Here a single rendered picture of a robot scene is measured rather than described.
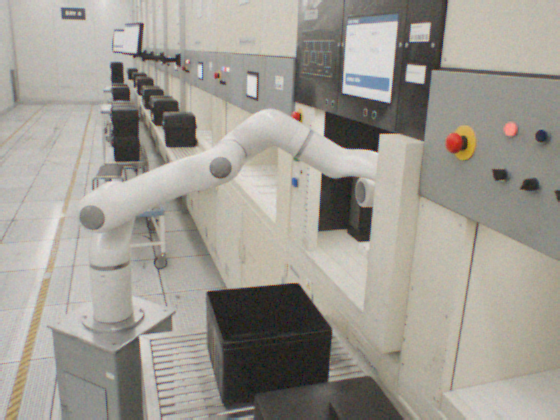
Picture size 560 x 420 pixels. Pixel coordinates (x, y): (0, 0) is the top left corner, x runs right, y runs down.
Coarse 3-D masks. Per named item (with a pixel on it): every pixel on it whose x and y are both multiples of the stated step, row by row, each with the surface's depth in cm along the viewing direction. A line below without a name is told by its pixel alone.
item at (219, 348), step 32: (256, 288) 145; (288, 288) 148; (224, 320) 146; (256, 320) 149; (288, 320) 152; (320, 320) 132; (224, 352) 117; (256, 352) 120; (288, 352) 122; (320, 352) 125; (224, 384) 120; (256, 384) 122; (288, 384) 125
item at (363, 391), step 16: (320, 384) 115; (336, 384) 115; (352, 384) 115; (368, 384) 115; (256, 400) 109; (272, 400) 109; (288, 400) 109; (304, 400) 109; (320, 400) 109; (336, 400) 110; (352, 400) 110; (368, 400) 110; (384, 400) 110; (256, 416) 109; (272, 416) 104; (288, 416) 104; (304, 416) 104; (320, 416) 104; (336, 416) 101; (352, 416) 105; (368, 416) 105; (384, 416) 105; (400, 416) 105
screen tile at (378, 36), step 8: (376, 32) 130; (384, 32) 126; (376, 40) 130; (384, 40) 127; (392, 40) 123; (392, 48) 123; (376, 56) 131; (384, 56) 127; (368, 64) 135; (376, 64) 131; (384, 64) 127
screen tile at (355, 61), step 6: (354, 30) 142; (360, 30) 138; (348, 36) 146; (354, 36) 142; (360, 36) 139; (348, 42) 146; (354, 42) 142; (360, 42) 139; (366, 42) 136; (366, 48) 136; (348, 54) 146; (354, 54) 143; (360, 54) 139; (366, 54) 136; (348, 60) 146; (354, 60) 143; (360, 60) 139; (348, 66) 147; (354, 66) 143; (360, 66) 140
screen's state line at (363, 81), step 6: (348, 78) 147; (354, 78) 143; (360, 78) 140; (366, 78) 137; (372, 78) 134; (378, 78) 131; (384, 78) 128; (348, 84) 147; (354, 84) 144; (360, 84) 140; (366, 84) 137; (372, 84) 134; (378, 84) 131; (384, 84) 128; (384, 90) 128
